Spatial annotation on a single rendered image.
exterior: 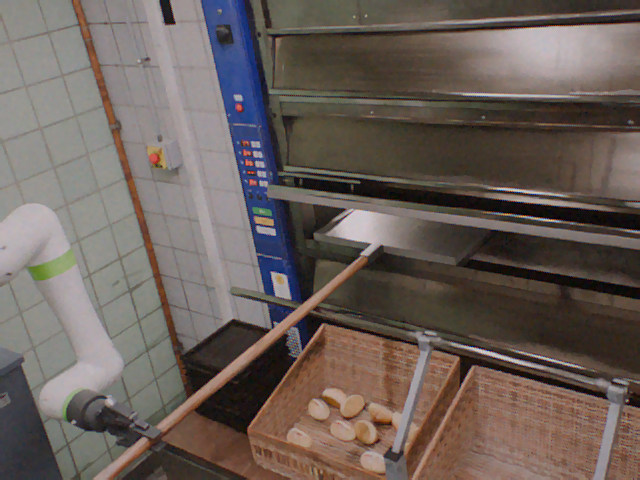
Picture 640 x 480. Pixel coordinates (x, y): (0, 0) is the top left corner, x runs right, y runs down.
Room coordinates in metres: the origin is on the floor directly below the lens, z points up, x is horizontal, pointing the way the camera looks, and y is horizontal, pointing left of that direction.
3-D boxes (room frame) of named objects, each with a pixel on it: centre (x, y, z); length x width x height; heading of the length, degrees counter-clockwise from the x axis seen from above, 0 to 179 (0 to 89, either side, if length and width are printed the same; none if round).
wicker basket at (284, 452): (2.02, -0.01, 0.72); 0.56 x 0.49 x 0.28; 51
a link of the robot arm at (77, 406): (1.62, 0.65, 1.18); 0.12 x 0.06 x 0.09; 139
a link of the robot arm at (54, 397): (1.69, 0.72, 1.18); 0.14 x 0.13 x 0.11; 49
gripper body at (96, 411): (1.56, 0.60, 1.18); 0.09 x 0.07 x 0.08; 49
